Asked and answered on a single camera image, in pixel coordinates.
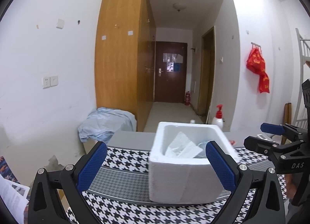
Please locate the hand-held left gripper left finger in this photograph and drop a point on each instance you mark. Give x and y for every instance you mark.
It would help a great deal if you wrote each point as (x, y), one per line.
(93, 163)

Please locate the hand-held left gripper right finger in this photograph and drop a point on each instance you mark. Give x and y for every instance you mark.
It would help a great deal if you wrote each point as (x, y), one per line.
(219, 163)

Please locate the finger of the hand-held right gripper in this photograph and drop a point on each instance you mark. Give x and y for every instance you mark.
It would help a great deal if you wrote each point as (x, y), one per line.
(260, 146)
(272, 128)

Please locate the blue face mask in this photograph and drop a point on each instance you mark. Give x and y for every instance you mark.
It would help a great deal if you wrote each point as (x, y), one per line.
(203, 150)

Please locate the white tissues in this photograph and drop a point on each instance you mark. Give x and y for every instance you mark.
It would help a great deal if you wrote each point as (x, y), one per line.
(184, 145)

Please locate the white foam box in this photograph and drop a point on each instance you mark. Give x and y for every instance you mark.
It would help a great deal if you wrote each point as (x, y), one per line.
(181, 180)

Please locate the person's right hand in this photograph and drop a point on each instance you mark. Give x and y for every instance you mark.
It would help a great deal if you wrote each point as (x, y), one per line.
(289, 185)

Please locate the white remote control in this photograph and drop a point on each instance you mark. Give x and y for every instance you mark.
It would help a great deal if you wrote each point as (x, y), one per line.
(265, 137)

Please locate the wooden boards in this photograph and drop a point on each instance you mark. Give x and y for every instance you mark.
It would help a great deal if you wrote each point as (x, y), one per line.
(287, 115)

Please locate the red snack packet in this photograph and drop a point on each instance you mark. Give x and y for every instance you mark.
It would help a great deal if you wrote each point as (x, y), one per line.
(232, 142)

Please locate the houndstooth blanket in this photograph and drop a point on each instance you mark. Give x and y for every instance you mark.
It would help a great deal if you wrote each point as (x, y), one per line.
(126, 163)

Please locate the light blue crumpled cloth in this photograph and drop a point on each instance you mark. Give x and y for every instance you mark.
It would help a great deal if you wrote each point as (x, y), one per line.
(106, 123)

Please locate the white pump bottle red top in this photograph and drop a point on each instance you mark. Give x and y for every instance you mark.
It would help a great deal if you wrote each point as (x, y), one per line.
(218, 119)

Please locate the red plastic bags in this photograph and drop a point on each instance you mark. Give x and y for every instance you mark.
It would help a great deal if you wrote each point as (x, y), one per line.
(256, 65)

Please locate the white metal bunk bed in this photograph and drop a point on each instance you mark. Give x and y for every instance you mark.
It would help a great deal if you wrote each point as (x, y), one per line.
(302, 69)

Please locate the red fire extinguisher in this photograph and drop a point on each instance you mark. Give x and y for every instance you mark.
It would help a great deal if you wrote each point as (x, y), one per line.
(187, 99)

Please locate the printed papers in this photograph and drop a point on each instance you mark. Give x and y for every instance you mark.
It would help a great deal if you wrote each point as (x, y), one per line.
(11, 190)

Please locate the dark brown door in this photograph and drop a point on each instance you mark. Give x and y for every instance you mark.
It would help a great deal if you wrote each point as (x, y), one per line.
(169, 86)

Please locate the wooden wardrobe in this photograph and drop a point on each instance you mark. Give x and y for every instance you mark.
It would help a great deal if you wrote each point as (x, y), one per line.
(116, 69)

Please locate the round ceiling lamp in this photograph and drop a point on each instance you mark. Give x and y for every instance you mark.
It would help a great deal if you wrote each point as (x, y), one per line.
(179, 6)

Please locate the metal wall hook rack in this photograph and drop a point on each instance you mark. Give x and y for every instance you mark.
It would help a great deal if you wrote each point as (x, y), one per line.
(256, 44)

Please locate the wooden side door frame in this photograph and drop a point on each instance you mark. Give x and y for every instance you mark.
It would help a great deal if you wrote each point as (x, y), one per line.
(205, 73)

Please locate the white blank wall plate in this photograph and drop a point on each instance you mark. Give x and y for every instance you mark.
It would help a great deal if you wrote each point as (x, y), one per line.
(60, 23)

